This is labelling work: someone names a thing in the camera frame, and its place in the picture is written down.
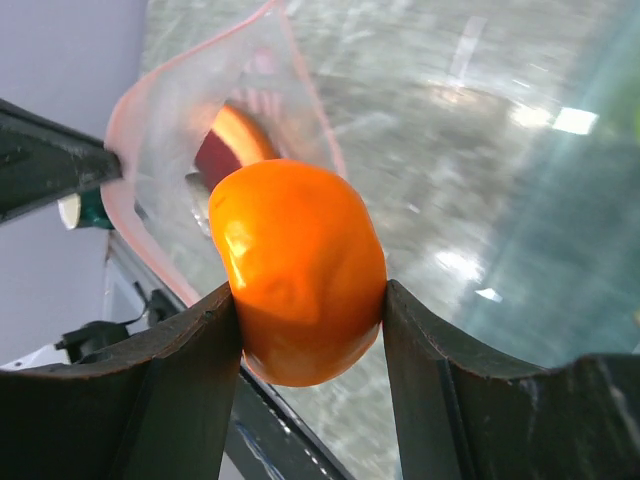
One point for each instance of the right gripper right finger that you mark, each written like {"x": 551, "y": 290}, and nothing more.
{"x": 464, "y": 410}

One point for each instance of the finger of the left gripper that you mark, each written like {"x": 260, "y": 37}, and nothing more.
{"x": 43, "y": 161}

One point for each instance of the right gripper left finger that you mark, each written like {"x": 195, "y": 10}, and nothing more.
{"x": 154, "y": 406}

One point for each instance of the sliced ham piece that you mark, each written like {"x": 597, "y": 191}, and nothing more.
{"x": 235, "y": 140}

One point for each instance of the orange tangerine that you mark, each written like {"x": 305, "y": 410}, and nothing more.
{"x": 306, "y": 269}

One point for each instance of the teal transparent food tray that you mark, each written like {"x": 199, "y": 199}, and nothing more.
{"x": 563, "y": 278}

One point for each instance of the green paper cup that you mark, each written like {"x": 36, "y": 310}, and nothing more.
{"x": 84, "y": 210}

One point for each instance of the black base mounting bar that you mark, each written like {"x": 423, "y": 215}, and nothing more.
{"x": 266, "y": 439}

